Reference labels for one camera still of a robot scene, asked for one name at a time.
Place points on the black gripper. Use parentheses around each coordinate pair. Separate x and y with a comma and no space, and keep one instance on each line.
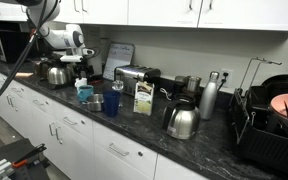
(80,65)

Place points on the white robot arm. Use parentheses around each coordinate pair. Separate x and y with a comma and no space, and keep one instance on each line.
(40,12)

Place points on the teal blue mug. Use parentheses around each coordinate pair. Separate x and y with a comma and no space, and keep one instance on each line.
(84,91)

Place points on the steel coffee carafe left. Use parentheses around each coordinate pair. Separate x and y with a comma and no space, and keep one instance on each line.
(55,72)

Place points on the steel coffee carafe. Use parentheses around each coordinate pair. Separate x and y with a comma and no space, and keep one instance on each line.
(55,72)
(181,117)

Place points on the commercial coffee brewer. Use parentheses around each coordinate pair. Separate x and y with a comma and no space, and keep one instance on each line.
(56,54)

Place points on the small steel cup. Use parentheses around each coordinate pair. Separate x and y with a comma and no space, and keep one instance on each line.
(95,102)

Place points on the clear glass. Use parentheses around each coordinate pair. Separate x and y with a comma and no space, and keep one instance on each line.
(118,86)

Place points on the dark blue plastic cup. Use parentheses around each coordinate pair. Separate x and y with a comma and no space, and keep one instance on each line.
(111,103)

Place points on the small whiteboard sign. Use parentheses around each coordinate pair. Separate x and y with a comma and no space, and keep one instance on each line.
(119,54)

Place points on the chrome toaster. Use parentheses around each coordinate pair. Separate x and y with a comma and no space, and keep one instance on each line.
(131,74)

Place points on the green tea box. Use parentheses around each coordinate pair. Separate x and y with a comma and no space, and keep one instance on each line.
(143,101)

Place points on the black microwave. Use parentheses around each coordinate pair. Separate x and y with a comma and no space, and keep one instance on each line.
(12,44)

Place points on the black cart with tools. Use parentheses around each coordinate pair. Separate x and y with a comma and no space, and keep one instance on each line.
(23,161)

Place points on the black coffee grinder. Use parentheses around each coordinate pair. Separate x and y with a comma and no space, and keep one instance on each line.
(189,85)

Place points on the steel coffee carafe right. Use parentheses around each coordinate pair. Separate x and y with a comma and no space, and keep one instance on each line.
(181,117)

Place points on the silver water bottle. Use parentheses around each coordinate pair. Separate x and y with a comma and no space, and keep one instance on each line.
(209,96)

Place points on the black dish drying rack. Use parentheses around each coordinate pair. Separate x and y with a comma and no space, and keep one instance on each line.
(260,133)

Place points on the wall power outlet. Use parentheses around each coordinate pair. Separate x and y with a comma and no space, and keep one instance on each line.
(226,77)

